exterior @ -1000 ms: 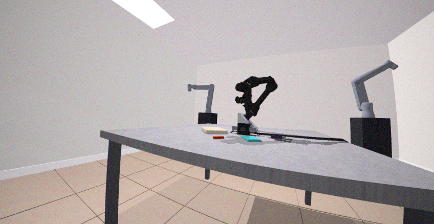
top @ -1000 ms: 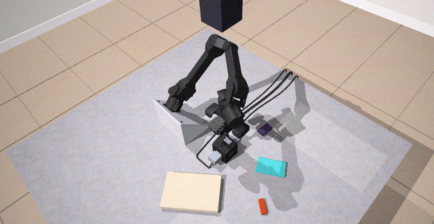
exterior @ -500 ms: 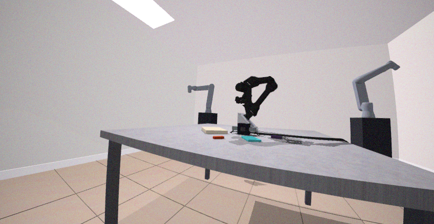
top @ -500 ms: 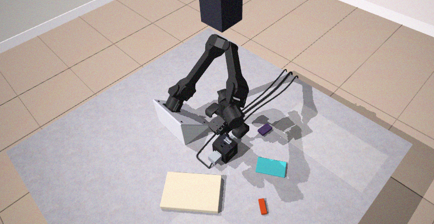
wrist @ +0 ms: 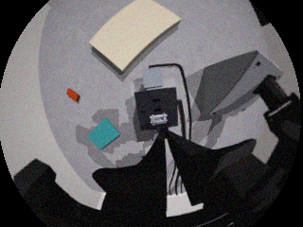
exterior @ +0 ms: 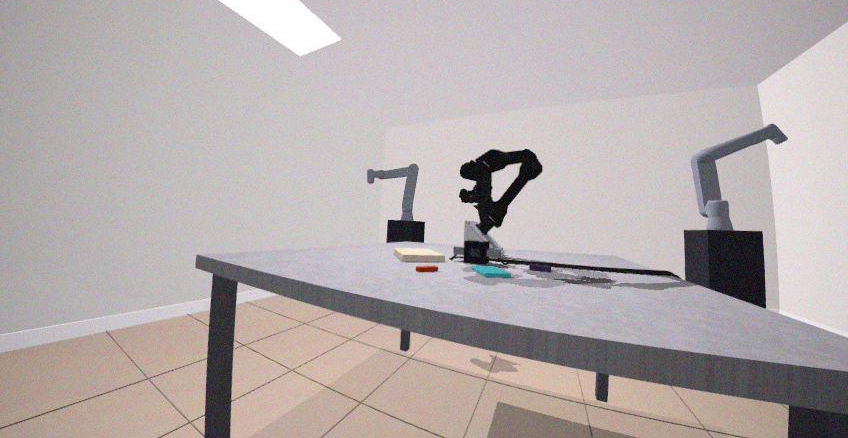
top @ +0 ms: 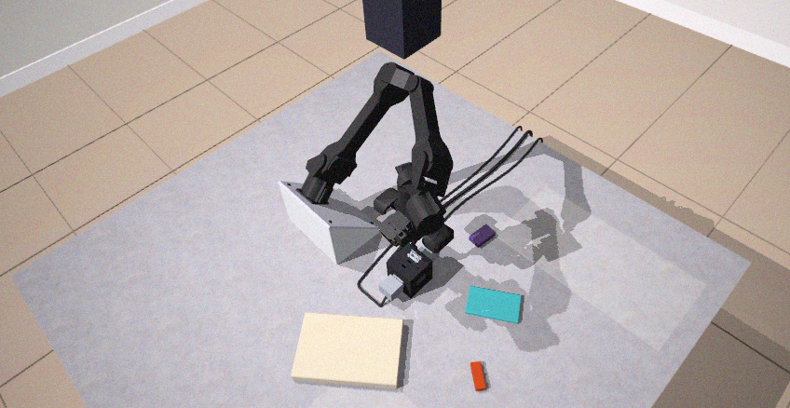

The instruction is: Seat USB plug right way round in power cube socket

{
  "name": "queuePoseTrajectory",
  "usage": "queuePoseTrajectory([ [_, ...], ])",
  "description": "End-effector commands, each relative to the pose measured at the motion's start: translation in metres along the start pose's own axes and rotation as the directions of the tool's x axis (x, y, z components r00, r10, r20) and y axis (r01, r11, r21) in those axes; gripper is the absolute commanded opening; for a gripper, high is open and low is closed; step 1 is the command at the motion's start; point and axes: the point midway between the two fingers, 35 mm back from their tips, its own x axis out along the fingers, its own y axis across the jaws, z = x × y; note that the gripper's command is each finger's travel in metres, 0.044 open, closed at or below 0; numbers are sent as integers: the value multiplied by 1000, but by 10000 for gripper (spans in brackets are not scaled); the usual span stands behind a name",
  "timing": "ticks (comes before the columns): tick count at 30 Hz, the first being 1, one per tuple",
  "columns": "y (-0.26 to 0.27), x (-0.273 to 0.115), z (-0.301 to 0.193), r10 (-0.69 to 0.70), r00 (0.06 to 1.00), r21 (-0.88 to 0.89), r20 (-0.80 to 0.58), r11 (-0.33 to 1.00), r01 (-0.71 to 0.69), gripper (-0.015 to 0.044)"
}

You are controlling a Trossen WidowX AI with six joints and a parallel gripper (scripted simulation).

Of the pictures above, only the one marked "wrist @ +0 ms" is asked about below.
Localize cyan rectangular block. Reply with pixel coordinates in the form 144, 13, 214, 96
87, 117, 120, 150

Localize orange rectangular block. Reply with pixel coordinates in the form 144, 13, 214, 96
67, 88, 80, 102

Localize cream flat rectangular slab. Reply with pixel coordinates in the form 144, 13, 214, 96
88, 0, 182, 72

